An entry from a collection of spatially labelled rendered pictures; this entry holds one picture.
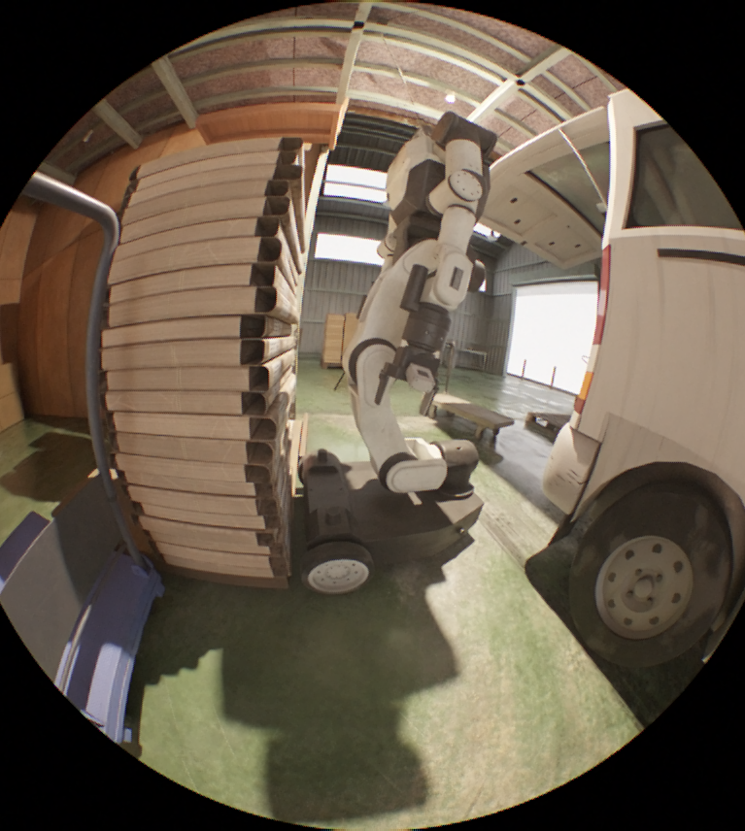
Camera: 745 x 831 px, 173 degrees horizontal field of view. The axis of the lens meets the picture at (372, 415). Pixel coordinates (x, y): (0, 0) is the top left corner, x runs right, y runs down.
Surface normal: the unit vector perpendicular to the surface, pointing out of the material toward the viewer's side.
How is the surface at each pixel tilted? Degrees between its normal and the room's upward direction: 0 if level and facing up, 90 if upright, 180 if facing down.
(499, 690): 0
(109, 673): 0
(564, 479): 90
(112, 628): 0
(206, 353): 90
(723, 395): 90
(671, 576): 86
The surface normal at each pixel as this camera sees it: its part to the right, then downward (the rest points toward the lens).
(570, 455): -0.96, -0.10
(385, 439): 0.25, 0.32
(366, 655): 0.11, -0.95
